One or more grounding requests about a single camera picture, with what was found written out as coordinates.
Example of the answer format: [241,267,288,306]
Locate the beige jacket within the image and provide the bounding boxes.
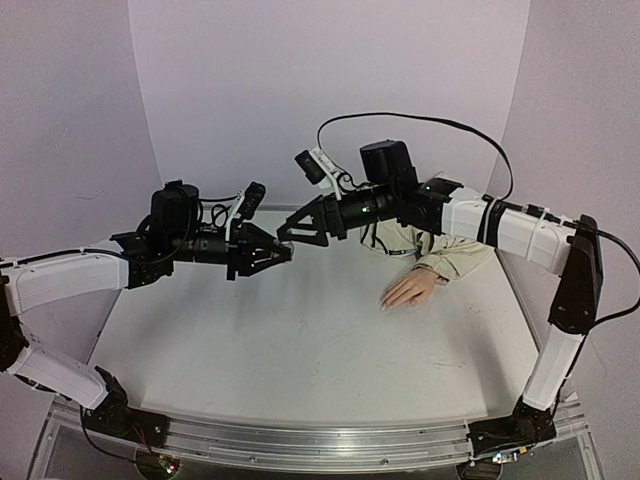
[359,219,494,283]

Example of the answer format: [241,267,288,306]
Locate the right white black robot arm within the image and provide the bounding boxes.
[278,140,604,464]

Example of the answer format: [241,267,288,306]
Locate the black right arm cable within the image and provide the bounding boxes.
[316,113,515,199]

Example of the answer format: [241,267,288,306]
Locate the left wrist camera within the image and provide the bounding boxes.
[225,181,266,242]

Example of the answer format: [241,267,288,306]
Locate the clear nail polish bottle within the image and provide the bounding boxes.
[280,242,295,257]

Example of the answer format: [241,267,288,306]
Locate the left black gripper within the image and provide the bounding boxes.
[170,222,293,281]

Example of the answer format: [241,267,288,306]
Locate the mannequin hand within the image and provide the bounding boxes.
[381,268,443,310]

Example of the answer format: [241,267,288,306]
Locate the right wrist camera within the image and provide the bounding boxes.
[294,146,347,200]

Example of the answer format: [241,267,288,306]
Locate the aluminium front rail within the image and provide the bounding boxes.
[79,407,586,471]

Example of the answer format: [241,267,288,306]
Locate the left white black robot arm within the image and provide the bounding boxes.
[1,180,293,437]

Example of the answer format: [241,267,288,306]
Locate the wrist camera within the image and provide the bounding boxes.
[294,146,347,200]
[225,181,266,242]

